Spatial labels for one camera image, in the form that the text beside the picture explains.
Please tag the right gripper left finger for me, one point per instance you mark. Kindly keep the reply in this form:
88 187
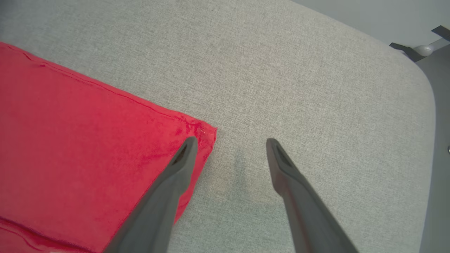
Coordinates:
161 203

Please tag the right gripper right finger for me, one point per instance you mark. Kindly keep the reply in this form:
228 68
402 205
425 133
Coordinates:
306 203

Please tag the red and white jersey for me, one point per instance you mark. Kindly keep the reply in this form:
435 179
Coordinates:
70 140

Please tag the white and dark stand foot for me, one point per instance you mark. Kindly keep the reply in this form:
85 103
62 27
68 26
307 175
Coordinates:
423 50

